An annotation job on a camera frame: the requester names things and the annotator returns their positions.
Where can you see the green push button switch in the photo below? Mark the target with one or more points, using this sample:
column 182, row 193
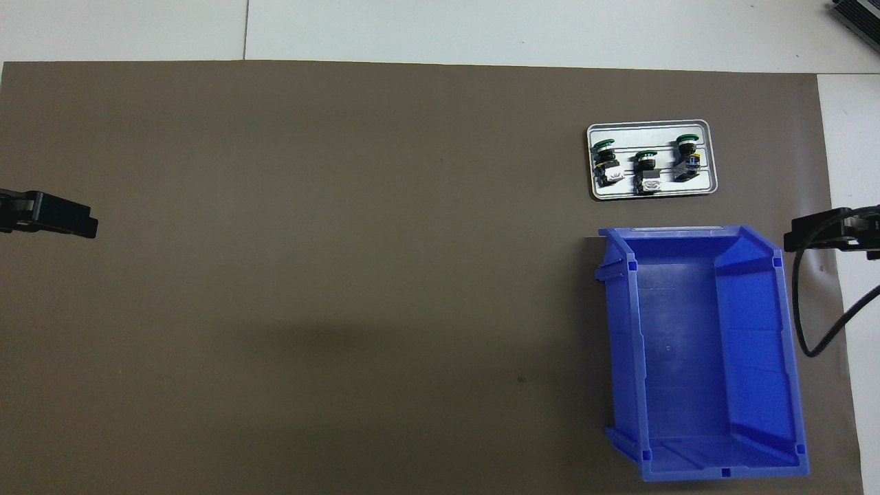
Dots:
column 606, row 165
column 646, row 175

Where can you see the silver metal tray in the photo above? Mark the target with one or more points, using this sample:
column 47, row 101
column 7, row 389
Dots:
column 653, row 134

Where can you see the brown table mat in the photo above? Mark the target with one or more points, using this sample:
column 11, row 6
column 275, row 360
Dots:
column 275, row 275

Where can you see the grey ribbed device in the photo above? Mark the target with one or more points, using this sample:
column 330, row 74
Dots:
column 859, row 14

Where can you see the blue plastic storage bin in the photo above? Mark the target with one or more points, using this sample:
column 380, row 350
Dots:
column 687, row 344

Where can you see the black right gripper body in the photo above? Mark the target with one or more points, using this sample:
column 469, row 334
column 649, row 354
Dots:
column 872, row 230

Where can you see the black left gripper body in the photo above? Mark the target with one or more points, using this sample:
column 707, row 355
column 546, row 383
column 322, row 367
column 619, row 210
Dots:
column 15, row 220

